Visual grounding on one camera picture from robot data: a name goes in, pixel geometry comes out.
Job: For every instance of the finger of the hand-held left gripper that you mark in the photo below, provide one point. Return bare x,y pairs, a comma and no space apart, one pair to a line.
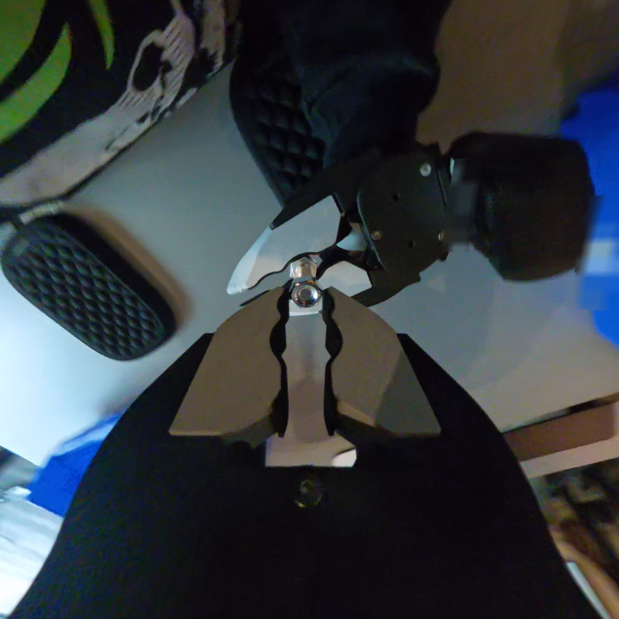
348,278
290,237

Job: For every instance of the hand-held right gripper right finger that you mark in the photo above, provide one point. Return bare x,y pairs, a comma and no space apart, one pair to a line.
382,377

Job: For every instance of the person's left forearm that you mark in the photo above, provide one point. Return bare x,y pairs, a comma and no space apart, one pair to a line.
362,72

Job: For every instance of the black printed t-shirt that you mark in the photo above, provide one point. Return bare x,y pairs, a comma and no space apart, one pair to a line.
121,111

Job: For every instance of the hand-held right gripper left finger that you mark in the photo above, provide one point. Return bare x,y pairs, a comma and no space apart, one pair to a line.
232,372

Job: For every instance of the silver hex bolt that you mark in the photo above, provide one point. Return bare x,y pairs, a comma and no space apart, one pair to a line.
305,296

